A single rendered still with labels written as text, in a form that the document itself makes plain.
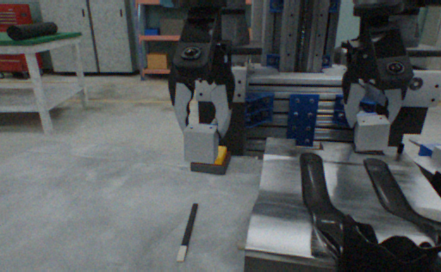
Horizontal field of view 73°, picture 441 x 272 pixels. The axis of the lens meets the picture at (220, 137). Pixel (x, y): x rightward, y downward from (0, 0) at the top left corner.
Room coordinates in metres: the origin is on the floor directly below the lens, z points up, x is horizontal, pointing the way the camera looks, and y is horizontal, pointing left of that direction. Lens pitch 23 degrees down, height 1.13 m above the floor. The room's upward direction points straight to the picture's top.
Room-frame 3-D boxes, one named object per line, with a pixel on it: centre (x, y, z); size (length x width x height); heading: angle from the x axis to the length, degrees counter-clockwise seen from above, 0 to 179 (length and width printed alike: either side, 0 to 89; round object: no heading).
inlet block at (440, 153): (0.58, -0.45, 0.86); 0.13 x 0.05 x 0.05; 6
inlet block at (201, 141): (0.50, 0.02, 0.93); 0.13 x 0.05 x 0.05; 168
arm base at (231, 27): (0.99, -0.02, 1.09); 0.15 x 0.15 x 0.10
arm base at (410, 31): (0.94, -0.51, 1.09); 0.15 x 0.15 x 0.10
